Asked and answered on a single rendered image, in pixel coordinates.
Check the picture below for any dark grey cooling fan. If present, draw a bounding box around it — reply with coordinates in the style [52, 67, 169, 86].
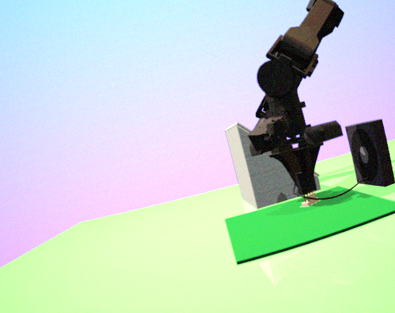
[345, 119, 395, 187]

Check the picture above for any green circuit board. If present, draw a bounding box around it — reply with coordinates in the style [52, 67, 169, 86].
[225, 190, 395, 265]

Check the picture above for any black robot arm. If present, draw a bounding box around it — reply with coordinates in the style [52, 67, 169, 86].
[247, 0, 344, 151]

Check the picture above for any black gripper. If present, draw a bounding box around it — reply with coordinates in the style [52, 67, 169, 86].
[265, 97, 343, 188]

